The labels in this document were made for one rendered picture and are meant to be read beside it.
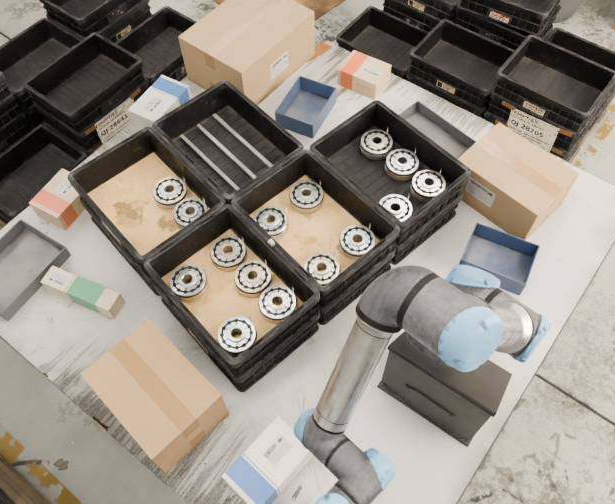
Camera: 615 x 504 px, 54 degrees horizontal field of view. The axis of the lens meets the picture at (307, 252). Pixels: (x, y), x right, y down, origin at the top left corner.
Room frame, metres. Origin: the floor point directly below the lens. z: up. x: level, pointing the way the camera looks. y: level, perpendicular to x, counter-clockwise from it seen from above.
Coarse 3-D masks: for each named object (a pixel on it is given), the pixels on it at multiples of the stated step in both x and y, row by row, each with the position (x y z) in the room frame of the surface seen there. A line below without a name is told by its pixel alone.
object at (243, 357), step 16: (224, 208) 1.00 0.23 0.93; (176, 240) 0.90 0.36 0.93; (176, 304) 0.71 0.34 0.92; (304, 304) 0.69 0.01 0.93; (192, 320) 0.66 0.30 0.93; (288, 320) 0.65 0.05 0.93; (208, 336) 0.61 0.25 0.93; (272, 336) 0.61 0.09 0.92; (224, 352) 0.57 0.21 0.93; (256, 352) 0.58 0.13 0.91
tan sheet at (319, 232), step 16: (304, 176) 1.19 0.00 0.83; (288, 192) 1.13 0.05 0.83; (288, 208) 1.07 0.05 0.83; (320, 208) 1.06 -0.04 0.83; (336, 208) 1.06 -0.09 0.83; (304, 224) 1.01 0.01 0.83; (320, 224) 1.01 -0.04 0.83; (336, 224) 1.00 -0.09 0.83; (352, 224) 1.00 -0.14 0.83; (288, 240) 0.95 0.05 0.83; (304, 240) 0.95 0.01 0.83; (320, 240) 0.95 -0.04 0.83; (336, 240) 0.95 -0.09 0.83; (304, 256) 0.90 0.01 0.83; (336, 256) 0.89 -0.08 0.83
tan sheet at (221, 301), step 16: (192, 256) 0.91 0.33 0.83; (208, 256) 0.90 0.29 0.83; (256, 256) 0.90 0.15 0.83; (208, 272) 0.85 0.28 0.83; (224, 272) 0.85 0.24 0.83; (272, 272) 0.85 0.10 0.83; (208, 288) 0.80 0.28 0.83; (224, 288) 0.80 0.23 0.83; (192, 304) 0.75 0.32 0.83; (208, 304) 0.75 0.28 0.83; (224, 304) 0.75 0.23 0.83; (240, 304) 0.75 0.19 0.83; (256, 304) 0.75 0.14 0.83; (208, 320) 0.70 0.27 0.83; (224, 320) 0.70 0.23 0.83; (256, 320) 0.70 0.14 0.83; (240, 336) 0.65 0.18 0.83
